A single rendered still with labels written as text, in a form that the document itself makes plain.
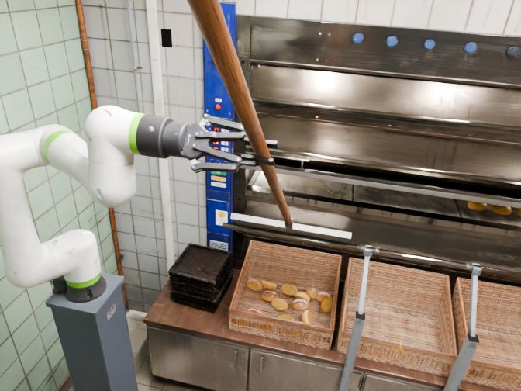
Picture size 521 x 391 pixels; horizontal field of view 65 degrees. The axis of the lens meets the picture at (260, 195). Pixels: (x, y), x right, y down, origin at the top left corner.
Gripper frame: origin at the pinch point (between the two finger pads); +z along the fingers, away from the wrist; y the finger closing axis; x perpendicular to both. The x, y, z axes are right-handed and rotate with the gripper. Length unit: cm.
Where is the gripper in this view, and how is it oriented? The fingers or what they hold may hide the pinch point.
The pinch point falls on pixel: (260, 151)
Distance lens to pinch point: 86.6
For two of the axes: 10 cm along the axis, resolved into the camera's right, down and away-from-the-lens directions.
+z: 9.7, 1.6, -1.6
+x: -1.2, -2.2, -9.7
